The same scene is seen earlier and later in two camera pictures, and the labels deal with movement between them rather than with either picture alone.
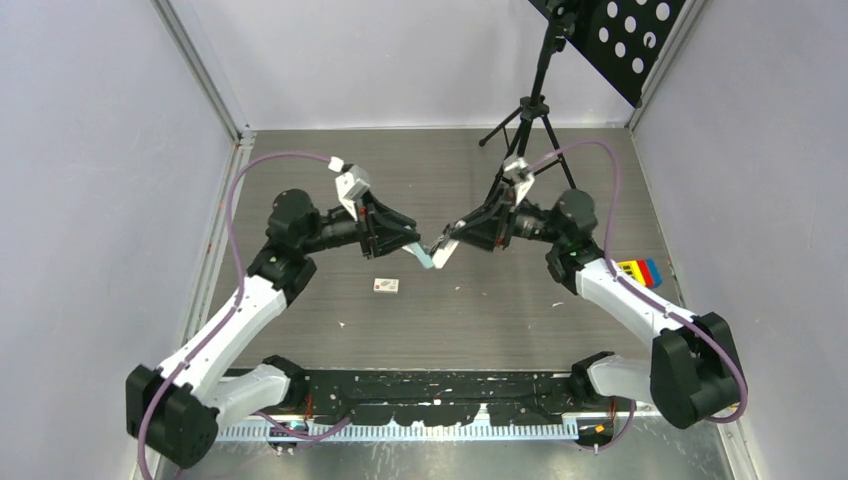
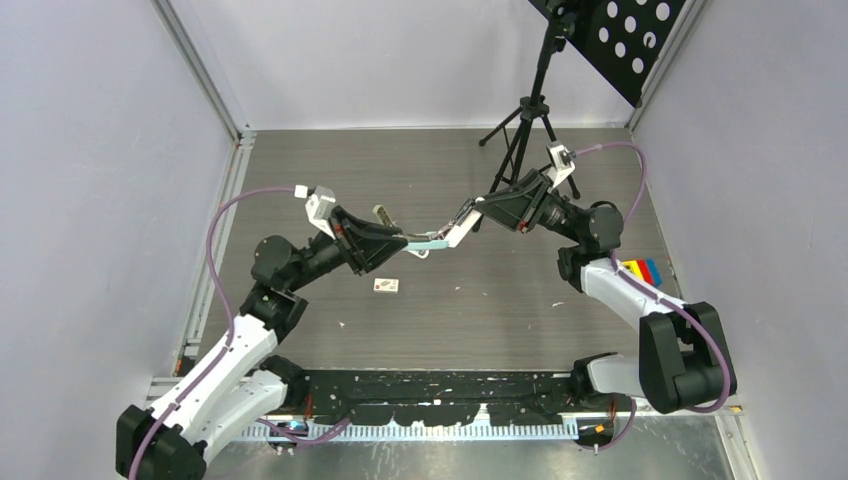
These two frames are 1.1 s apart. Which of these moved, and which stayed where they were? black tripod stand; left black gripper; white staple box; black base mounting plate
Moved: left black gripper
Stayed: black tripod stand; black base mounting plate; white staple box
